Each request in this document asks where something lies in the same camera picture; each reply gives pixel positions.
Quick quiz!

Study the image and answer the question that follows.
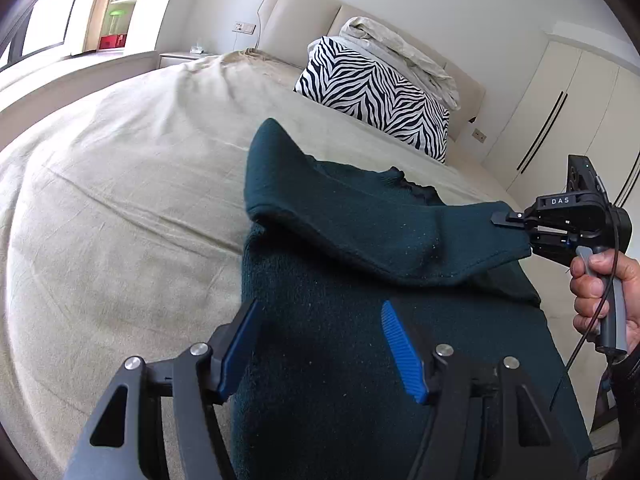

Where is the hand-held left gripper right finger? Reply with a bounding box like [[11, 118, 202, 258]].
[[381, 301, 588, 480]]

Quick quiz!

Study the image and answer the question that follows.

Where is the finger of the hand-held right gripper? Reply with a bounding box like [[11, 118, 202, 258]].
[[491, 210, 541, 229], [529, 231, 576, 264]]

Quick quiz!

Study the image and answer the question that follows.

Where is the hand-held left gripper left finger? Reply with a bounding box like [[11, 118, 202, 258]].
[[62, 299, 263, 480]]

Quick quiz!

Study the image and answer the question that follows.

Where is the dark green knit sweater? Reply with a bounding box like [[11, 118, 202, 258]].
[[231, 118, 596, 480]]

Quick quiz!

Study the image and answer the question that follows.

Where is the person's right hand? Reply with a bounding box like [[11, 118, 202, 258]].
[[570, 252, 640, 352]]

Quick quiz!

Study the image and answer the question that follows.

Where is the white wardrobe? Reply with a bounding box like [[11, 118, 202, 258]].
[[482, 22, 640, 261]]

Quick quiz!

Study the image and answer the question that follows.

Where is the zebra print pillow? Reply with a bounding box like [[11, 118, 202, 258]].
[[294, 36, 451, 164]]

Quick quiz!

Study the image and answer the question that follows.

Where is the bed with beige bedspread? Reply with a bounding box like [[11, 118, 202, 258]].
[[0, 50, 621, 480]]

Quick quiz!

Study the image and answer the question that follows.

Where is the folded beige duvet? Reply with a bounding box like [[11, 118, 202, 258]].
[[340, 16, 461, 109]]

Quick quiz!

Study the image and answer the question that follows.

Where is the white nightstand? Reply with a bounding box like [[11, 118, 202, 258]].
[[159, 51, 218, 69]]

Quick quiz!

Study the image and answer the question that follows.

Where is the beige padded headboard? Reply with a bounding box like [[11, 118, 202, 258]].
[[257, 0, 487, 141]]

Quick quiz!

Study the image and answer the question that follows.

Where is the beige window bench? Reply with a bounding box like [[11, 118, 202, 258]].
[[0, 50, 161, 111]]

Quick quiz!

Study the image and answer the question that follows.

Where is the beige curtain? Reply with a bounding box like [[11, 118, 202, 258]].
[[82, 0, 113, 56]]

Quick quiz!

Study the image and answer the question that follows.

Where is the black framed window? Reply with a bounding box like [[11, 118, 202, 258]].
[[0, 0, 96, 71]]

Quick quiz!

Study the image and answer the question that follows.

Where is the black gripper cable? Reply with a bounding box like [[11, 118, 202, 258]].
[[549, 200, 632, 411]]

